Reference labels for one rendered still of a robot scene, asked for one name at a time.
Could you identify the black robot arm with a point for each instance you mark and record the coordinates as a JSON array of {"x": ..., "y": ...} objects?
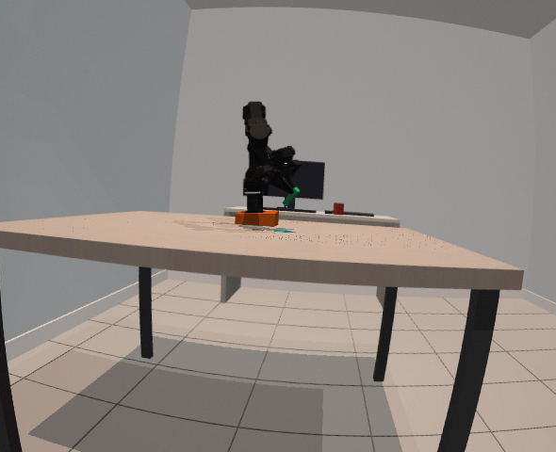
[{"x": 258, "y": 132}]

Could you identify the green rectangular block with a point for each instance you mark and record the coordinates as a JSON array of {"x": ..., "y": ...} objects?
[{"x": 288, "y": 200}]

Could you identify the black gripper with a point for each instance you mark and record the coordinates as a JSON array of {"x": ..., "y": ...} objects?
[{"x": 279, "y": 175}]

